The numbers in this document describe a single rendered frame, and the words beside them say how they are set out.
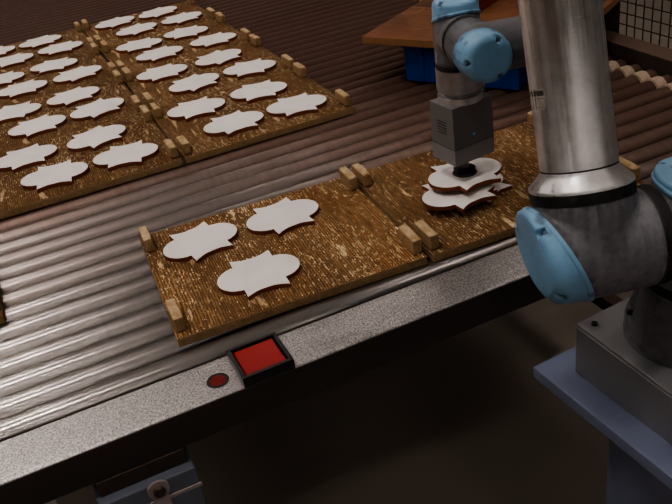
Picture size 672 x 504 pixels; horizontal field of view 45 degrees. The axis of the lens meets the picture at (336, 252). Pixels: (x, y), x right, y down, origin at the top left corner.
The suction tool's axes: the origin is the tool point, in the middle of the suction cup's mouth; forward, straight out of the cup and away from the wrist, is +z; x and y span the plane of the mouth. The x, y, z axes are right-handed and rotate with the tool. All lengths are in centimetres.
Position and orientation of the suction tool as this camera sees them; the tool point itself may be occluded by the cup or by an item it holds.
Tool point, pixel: (465, 178)
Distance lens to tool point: 144.4
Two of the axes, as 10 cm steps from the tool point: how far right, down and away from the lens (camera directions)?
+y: -8.5, 3.7, -3.8
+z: 1.4, 8.5, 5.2
